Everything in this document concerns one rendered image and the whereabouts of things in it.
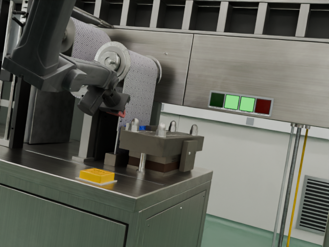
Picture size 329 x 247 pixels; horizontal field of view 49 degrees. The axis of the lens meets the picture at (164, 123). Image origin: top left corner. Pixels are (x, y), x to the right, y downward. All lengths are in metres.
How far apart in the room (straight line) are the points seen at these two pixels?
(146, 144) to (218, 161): 2.76
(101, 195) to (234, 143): 2.97
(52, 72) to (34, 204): 0.58
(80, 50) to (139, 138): 0.45
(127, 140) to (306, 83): 0.68
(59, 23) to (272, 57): 0.99
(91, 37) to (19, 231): 0.75
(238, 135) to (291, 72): 2.45
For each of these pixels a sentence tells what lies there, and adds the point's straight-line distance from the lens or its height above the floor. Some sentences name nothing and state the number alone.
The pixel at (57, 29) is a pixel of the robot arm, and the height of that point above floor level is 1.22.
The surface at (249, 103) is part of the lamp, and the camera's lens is 1.43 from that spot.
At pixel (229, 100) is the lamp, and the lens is 1.44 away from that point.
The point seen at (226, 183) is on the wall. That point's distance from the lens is 3.90.
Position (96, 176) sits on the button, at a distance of 0.99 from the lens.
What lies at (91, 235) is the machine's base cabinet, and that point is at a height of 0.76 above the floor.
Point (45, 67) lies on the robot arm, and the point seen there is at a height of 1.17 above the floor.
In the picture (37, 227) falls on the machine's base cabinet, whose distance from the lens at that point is 1.15.
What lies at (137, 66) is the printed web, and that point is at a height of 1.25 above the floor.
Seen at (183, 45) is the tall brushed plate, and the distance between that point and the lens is 1.55.
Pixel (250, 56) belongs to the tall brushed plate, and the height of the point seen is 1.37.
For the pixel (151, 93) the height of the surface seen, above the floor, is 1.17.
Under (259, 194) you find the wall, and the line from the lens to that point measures 3.84.
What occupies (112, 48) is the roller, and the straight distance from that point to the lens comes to 1.30.
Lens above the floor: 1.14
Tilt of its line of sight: 3 degrees down
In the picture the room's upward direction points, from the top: 9 degrees clockwise
